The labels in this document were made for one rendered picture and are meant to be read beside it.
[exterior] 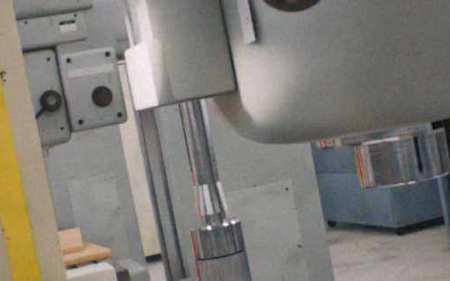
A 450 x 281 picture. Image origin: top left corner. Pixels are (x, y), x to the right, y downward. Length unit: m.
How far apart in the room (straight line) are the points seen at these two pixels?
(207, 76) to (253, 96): 0.02
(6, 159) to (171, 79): 1.74
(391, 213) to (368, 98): 7.40
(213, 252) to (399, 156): 0.38
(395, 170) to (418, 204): 7.44
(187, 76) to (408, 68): 0.10
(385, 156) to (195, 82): 0.11
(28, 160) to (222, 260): 1.37
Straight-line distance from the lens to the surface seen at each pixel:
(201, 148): 0.82
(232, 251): 0.83
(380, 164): 0.47
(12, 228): 2.16
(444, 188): 6.86
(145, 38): 0.43
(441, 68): 0.42
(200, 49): 0.43
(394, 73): 0.40
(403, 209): 7.83
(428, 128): 0.45
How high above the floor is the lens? 1.33
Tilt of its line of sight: 3 degrees down
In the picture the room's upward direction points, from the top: 11 degrees counter-clockwise
